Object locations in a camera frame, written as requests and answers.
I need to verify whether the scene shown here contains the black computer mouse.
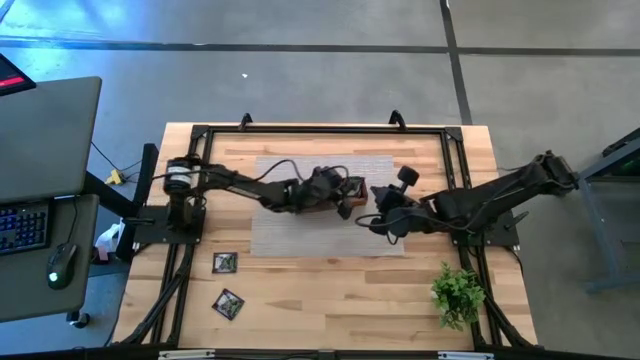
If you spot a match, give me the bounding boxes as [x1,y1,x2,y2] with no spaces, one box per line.
[45,241,79,292]

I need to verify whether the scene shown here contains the black desk caster wheel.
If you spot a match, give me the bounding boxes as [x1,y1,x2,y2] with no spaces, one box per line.
[66,310,93,330]

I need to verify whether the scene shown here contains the white metal bracket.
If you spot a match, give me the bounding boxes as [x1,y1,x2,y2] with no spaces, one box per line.
[437,350,496,360]
[158,349,217,360]

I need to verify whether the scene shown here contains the purple blackcurrant tea packet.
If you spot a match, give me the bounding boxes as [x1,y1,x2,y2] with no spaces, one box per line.
[211,251,240,275]
[210,287,247,322]

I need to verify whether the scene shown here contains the wooden tea organizer box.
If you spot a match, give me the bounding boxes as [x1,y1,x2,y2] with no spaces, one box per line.
[298,175,370,215]

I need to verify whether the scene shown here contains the grey raised desk panel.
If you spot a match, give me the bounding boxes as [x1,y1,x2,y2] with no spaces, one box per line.
[0,75,103,205]

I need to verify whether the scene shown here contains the black desk support frame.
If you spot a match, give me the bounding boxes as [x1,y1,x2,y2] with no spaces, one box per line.
[82,142,161,264]

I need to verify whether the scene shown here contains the white plastic object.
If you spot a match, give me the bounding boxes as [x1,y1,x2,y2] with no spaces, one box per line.
[93,221,126,264]

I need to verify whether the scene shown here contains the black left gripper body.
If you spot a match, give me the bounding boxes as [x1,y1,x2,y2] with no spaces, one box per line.
[294,165,362,222]

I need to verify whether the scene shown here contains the grey desk surface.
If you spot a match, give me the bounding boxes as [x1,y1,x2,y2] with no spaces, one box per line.
[0,193,101,324]

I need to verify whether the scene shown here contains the backlit computer keyboard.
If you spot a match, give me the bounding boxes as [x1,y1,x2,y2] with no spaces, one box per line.
[0,199,52,257]

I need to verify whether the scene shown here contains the grey woven placemat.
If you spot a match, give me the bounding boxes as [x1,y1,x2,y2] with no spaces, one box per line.
[249,154,406,258]

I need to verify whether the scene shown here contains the black metal table frame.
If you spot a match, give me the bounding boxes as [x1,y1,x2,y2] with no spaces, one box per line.
[110,122,540,360]

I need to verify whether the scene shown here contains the dark monitor with red screen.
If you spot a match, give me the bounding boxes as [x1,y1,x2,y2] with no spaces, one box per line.
[0,52,38,98]

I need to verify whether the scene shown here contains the small green potted plant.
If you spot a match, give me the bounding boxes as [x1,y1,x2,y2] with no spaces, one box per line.
[430,260,487,332]

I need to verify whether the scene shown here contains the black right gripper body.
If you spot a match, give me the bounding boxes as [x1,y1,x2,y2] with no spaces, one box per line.
[370,165,437,237]

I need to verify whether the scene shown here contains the grey metal table frame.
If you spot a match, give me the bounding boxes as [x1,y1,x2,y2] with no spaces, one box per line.
[574,127,640,294]

